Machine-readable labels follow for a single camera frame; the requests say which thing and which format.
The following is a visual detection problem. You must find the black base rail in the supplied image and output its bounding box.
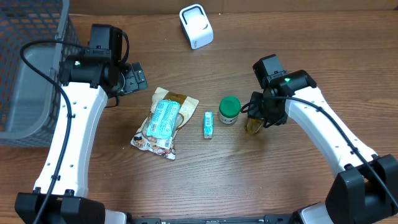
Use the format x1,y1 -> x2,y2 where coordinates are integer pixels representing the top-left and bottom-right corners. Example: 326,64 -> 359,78
127,214 -> 299,224

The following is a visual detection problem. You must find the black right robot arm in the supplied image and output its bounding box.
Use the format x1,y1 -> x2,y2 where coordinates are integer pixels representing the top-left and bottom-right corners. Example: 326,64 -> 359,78
241,54 -> 397,224

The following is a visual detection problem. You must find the brown snack pouch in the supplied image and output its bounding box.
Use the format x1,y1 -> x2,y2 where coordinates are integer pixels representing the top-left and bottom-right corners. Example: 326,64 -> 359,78
131,87 -> 199,160

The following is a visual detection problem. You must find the teal wipes pack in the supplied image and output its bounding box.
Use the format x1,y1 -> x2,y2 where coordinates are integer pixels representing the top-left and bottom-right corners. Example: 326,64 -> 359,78
147,100 -> 180,139

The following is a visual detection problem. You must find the white barcode scanner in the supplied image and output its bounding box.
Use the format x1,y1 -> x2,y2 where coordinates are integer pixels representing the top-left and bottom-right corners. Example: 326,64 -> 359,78
179,4 -> 214,50

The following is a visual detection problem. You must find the grey plastic mesh basket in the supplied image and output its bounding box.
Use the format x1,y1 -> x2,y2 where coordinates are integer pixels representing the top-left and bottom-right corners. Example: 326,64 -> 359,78
1,0 -> 80,147

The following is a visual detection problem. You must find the green lid Knorr jar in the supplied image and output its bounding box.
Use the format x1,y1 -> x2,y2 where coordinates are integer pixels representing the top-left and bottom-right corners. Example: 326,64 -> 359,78
218,96 -> 241,124

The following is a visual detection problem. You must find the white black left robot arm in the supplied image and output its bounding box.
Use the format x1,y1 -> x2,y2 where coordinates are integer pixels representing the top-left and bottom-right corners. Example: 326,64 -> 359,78
15,24 -> 147,223

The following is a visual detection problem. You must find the Kleenex tissue pack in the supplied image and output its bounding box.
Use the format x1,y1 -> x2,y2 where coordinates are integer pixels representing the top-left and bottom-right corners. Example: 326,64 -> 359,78
203,111 -> 214,139

